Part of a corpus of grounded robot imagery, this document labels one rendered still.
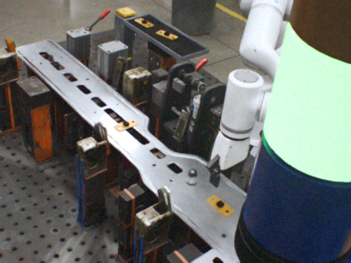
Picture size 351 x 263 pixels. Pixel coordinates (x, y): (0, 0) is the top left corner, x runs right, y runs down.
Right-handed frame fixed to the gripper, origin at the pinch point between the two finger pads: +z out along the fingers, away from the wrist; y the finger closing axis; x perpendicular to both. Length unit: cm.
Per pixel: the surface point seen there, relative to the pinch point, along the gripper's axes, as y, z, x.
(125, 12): -32, -4, -94
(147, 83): -18, 8, -59
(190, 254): 17.5, 13.7, 7.5
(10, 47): 15, 4, -104
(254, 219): 67, -71, 55
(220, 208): 0.6, 11.5, 0.9
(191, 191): 2.8, 11.8, -9.4
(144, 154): 4.0, 11.8, -30.8
